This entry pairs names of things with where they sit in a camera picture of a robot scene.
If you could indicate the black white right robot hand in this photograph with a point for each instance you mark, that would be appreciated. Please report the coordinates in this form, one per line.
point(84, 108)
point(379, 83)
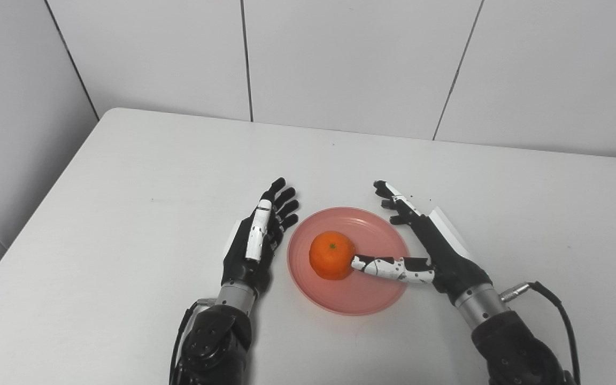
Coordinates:
point(447, 262)

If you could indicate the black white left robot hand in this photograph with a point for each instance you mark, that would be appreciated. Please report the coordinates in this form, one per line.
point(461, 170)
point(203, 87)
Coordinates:
point(244, 267)

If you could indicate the pink round plate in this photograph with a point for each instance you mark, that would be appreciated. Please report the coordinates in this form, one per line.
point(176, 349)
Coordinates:
point(372, 235)

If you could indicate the orange fruit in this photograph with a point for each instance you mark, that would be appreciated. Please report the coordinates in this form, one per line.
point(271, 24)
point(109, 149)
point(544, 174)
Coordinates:
point(331, 255)

